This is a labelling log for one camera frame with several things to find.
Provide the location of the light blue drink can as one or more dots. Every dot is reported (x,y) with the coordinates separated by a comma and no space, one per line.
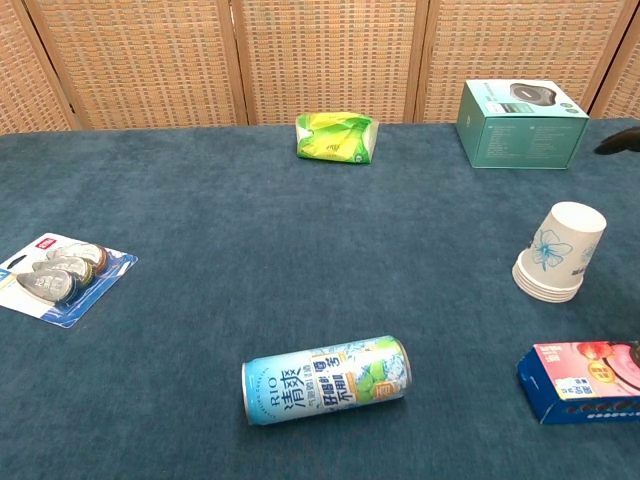
(325,380)

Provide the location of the green yellow tissue pack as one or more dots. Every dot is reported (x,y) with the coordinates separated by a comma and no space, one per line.
(335,140)

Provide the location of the stack of white paper cups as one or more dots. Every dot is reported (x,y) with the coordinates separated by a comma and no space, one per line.
(560,245)

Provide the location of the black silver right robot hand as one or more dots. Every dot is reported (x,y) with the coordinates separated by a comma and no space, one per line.
(622,142)

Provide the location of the woven rattan folding screen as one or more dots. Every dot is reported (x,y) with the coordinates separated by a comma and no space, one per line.
(150,60)

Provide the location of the tape rolls blister pack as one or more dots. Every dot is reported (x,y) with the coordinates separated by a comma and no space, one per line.
(60,280)

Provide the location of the blue pink cookie box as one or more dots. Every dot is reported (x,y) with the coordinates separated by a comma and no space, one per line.
(575,380)

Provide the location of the teal product box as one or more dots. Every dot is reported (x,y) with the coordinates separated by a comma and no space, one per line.
(520,140)

